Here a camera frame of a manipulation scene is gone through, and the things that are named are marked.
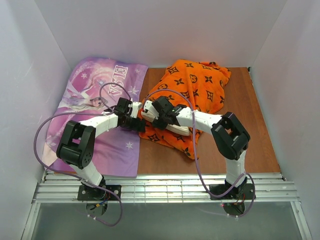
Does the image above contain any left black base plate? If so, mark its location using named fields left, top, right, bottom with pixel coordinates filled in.
left=76, top=185, right=122, bottom=202

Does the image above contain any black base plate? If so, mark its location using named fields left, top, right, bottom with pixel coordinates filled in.
left=205, top=183, right=256, bottom=200
left=76, top=185, right=122, bottom=202

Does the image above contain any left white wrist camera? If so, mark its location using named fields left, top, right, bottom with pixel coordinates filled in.
left=129, top=101, right=142, bottom=118

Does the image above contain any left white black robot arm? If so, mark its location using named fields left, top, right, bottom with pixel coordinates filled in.
left=56, top=97, right=146, bottom=189

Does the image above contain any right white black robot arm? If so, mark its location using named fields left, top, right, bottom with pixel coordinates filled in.
left=143, top=96, right=251, bottom=199

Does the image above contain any cream white pillow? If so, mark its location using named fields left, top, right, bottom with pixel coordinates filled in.
left=141, top=111, right=190, bottom=136

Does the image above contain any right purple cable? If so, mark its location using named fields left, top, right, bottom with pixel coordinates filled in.
left=142, top=89, right=257, bottom=219

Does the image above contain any purple cable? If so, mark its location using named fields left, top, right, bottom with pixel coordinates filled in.
left=33, top=82, right=135, bottom=228
left=142, top=89, right=257, bottom=219

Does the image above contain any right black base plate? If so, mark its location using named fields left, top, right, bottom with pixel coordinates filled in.
left=205, top=183, right=256, bottom=200

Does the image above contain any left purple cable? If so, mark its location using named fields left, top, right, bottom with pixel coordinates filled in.
left=33, top=82, right=135, bottom=228

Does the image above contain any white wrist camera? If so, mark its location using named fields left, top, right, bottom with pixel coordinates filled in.
left=129, top=101, right=142, bottom=118
left=141, top=100, right=159, bottom=122

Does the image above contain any orange black patterned pillowcase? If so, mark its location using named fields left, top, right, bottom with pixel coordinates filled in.
left=139, top=59, right=231, bottom=160

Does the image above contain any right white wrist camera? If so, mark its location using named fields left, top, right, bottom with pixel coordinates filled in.
left=141, top=100, right=159, bottom=122

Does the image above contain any aluminium rail frame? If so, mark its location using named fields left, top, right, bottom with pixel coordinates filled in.
left=21, top=172, right=312, bottom=240

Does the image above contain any purple Elsa printed cloth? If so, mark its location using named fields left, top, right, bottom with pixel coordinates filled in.
left=41, top=57, right=148, bottom=178

